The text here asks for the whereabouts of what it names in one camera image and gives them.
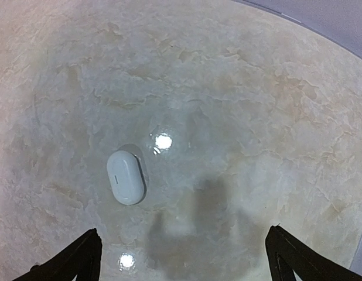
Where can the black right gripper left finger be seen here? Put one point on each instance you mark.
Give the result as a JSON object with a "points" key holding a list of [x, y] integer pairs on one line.
{"points": [[81, 260]]}

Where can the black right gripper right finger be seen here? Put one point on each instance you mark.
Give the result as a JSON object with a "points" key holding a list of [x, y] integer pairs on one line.
{"points": [[289, 257]]}

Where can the white oval charging case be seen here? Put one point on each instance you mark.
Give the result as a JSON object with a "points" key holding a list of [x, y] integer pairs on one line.
{"points": [[125, 178]]}

